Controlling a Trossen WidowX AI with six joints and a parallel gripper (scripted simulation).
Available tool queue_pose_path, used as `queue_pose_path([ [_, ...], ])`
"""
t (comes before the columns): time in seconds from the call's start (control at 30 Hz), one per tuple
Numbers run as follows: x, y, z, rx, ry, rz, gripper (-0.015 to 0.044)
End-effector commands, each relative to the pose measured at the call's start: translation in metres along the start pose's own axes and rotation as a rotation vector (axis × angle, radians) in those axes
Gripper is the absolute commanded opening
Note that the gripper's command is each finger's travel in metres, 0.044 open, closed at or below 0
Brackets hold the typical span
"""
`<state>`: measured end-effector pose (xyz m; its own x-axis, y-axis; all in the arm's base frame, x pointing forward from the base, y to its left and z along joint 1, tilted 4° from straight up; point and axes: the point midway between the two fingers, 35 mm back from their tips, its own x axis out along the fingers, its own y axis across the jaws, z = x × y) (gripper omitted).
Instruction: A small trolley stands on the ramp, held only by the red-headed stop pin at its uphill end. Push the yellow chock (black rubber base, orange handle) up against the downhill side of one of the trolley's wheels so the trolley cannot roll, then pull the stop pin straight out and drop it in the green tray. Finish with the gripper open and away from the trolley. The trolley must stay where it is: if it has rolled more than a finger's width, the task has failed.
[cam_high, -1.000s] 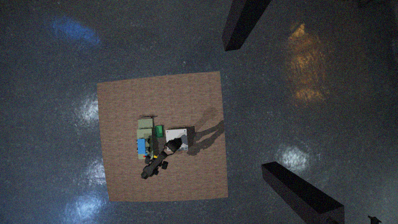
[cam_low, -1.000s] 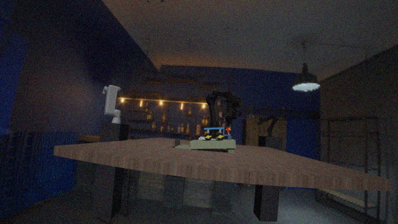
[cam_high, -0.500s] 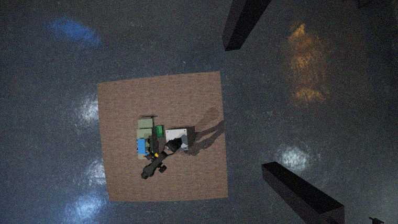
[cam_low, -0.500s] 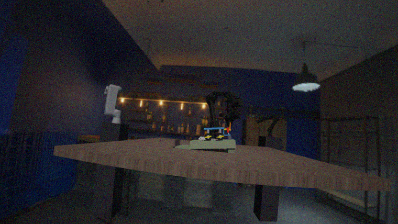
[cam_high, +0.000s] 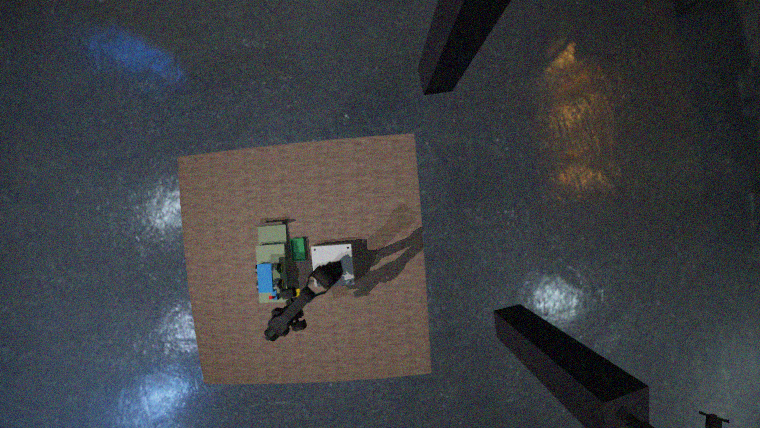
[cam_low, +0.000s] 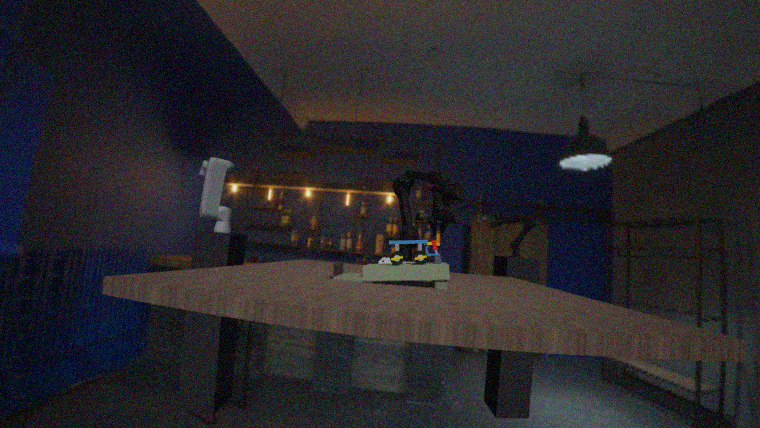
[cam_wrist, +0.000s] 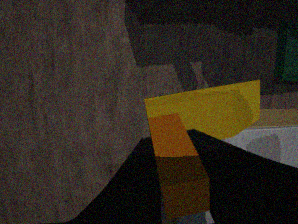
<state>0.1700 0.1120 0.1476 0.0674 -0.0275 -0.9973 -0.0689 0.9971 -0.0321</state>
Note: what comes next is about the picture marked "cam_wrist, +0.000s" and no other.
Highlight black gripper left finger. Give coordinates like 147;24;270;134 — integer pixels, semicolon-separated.
57;137;162;224

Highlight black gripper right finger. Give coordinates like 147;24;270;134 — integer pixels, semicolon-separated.
186;129;298;224

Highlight green tray rim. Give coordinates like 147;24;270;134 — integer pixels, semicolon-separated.
274;20;298;81

